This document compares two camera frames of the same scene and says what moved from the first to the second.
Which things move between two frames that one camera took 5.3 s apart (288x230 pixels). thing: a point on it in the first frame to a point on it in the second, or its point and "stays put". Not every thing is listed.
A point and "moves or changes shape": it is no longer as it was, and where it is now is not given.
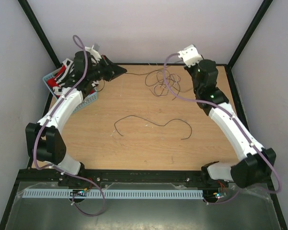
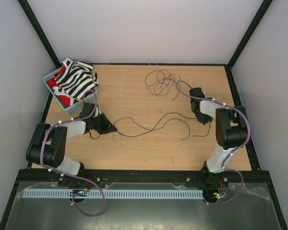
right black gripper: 190,68 to 204,119
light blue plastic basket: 86,100 stays put
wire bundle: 155,80 stays put
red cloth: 53,82 stays put
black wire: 155,123 moves or changes shape
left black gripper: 113,70 to 107,127
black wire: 143,74 to 161,120
